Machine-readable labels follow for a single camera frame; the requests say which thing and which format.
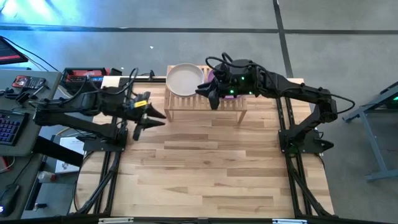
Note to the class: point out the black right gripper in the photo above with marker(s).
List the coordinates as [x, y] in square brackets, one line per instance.
[236, 84]

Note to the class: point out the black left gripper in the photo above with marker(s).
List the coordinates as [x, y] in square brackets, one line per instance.
[136, 114]

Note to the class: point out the purple plate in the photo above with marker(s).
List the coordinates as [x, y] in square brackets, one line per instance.
[211, 76]

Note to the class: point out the beige grey plate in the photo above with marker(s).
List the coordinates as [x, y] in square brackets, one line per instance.
[185, 80]

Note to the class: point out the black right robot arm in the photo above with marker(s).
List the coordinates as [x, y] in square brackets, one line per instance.
[304, 91]

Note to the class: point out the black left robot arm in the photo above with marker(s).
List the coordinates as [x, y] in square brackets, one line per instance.
[93, 102]

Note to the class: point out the wooden slatted shelf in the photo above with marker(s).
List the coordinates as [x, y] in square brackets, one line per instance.
[192, 104]

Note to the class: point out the yellow gripper tag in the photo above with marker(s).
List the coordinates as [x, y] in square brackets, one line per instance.
[140, 104]

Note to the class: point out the red tool case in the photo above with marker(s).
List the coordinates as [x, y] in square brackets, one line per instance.
[84, 74]

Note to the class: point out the white booklet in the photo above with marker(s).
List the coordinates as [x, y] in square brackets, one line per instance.
[73, 143]

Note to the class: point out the black desk support beam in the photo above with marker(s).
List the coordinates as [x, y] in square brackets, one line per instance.
[59, 152]

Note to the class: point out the white label strip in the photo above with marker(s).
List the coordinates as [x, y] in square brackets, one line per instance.
[115, 220]
[289, 221]

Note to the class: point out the grey side desk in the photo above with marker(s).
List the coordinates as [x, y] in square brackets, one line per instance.
[37, 124]

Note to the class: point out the clear bottle red cap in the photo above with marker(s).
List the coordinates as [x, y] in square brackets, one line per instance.
[46, 177]

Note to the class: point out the black handheld tool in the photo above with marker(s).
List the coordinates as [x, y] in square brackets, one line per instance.
[25, 98]

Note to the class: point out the red black handheld device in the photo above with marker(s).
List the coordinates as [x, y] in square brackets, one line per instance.
[28, 82]

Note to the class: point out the backlit black keyboard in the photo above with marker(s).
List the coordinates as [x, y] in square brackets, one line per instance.
[12, 127]

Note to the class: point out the black computer mouse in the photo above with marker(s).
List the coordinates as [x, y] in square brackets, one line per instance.
[8, 199]

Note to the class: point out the grey metal stand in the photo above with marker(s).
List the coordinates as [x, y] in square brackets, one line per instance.
[372, 140]

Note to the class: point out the small black frame clamp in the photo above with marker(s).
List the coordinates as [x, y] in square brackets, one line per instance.
[151, 75]

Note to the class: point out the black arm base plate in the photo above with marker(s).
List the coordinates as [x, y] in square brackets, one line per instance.
[99, 145]
[308, 146]

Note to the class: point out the black aluminium table frame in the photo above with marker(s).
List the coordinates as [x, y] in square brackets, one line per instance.
[280, 116]

